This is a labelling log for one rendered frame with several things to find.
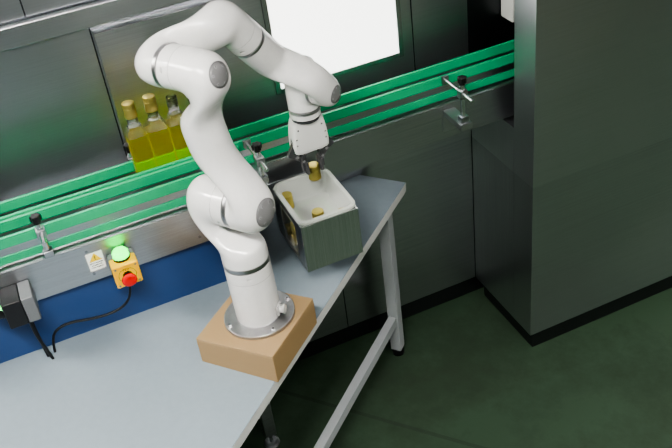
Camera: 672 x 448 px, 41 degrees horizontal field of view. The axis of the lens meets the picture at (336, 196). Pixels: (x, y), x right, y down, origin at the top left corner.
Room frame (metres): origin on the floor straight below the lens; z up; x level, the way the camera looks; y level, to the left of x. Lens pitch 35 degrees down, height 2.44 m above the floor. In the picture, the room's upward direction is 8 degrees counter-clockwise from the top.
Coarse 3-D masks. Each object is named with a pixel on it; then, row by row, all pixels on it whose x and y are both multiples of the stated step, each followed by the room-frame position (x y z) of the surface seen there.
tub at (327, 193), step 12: (288, 180) 2.14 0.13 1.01; (300, 180) 2.14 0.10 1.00; (324, 180) 2.16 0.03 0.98; (336, 180) 2.10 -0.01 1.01; (276, 192) 2.08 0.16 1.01; (300, 192) 2.14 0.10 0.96; (312, 192) 2.15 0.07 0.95; (324, 192) 2.15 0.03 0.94; (336, 192) 2.08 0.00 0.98; (288, 204) 2.02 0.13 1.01; (300, 204) 2.11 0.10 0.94; (312, 204) 2.10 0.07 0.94; (324, 204) 2.09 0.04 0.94; (336, 204) 2.08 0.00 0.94; (348, 204) 2.01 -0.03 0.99; (300, 216) 2.05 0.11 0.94; (324, 216) 1.94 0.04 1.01
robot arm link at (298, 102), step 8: (288, 88) 2.03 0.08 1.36; (288, 96) 2.04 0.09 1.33; (296, 96) 2.02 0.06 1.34; (304, 96) 2.00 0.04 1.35; (288, 104) 2.04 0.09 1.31; (296, 104) 2.02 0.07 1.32; (304, 104) 2.01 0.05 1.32; (312, 104) 2.02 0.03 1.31; (296, 112) 2.02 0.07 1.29; (304, 112) 2.02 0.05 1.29
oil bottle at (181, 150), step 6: (168, 114) 2.16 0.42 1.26; (174, 114) 2.15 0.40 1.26; (180, 114) 2.16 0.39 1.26; (168, 120) 2.14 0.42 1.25; (174, 120) 2.14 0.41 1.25; (168, 126) 2.15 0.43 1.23; (174, 126) 2.14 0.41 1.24; (180, 126) 2.14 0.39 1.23; (174, 132) 2.14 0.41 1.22; (180, 132) 2.14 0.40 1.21; (174, 138) 2.13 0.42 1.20; (180, 138) 2.14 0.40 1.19; (174, 144) 2.14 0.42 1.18; (180, 144) 2.14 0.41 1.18; (186, 144) 2.14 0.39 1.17; (174, 150) 2.15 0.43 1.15; (180, 150) 2.14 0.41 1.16; (186, 150) 2.14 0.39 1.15; (180, 156) 2.14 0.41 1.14; (186, 156) 2.14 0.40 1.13
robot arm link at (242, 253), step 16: (192, 192) 1.80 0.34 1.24; (208, 192) 1.78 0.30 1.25; (192, 208) 1.79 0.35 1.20; (208, 208) 1.76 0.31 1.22; (208, 224) 1.77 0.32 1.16; (224, 224) 1.73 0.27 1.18; (224, 240) 1.76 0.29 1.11; (240, 240) 1.76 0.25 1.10; (256, 240) 1.77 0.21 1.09; (224, 256) 1.74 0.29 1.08; (240, 256) 1.73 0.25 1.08; (256, 256) 1.74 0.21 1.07; (240, 272) 1.72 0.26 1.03
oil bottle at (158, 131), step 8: (160, 120) 2.14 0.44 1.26; (152, 128) 2.12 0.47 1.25; (160, 128) 2.13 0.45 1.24; (168, 128) 2.14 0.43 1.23; (152, 136) 2.12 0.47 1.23; (160, 136) 2.12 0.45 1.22; (168, 136) 2.13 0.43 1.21; (152, 144) 2.12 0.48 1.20; (160, 144) 2.12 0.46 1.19; (168, 144) 2.13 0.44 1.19; (160, 152) 2.12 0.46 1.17; (168, 152) 2.13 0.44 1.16; (160, 160) 2.12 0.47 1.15; (168, 160) 2.13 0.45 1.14
